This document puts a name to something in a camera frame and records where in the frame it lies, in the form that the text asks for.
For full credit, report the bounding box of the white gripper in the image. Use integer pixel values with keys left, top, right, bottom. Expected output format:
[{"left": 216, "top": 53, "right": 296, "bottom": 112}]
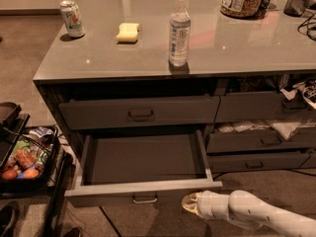
[{"left": 182, "top": 191, "right": 231, "bottom": 220}]

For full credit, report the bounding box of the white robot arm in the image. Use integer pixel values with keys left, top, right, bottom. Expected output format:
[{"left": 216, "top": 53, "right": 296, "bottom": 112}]
[{"left": 182, "top": 190, "right": 316, "bottom": 237}]

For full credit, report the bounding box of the crumpled packaging in drawer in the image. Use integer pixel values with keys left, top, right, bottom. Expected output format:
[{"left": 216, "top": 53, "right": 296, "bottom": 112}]
[{"left": 216, "top": 76, "right": 315, "bottom": 139}]

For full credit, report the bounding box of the clear plastic water bottle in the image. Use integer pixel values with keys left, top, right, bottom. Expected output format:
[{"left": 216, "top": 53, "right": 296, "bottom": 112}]
[{"left": 169, "top": 0, "right": 191, "bottom": 66}]

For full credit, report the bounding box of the black basket of snacks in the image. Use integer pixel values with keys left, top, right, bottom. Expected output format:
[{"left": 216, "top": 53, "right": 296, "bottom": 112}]
[{"left": 0, "top": 126, "right": 59, "bottom": 193}]

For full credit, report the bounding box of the yellow sponge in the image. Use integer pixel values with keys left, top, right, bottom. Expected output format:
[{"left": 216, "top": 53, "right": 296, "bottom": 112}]
[{"left": 116, "top": 23, "right": 139, "bottom": 43}]

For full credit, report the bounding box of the dark shoe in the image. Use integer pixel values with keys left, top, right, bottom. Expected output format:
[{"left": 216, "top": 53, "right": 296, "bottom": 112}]
[{"left": 0, "top": 204, "right": 16, "bottom": 237}]

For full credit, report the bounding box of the white soda can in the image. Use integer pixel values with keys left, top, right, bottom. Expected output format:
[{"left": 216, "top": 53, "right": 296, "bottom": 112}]
[{"left": 60, "top": 0, "right": 85, "bottom": 38}]

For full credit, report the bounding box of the black cart frame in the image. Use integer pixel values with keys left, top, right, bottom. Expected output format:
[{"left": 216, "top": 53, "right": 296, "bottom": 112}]
[{"left": 0, "top": 102, "right": 72, "bottom": 237}]

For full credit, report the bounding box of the black cable on counter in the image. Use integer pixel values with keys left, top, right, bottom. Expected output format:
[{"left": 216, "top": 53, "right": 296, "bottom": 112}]
[{"left": 297, "top": 12, "right": 316, "bottom": 41}]

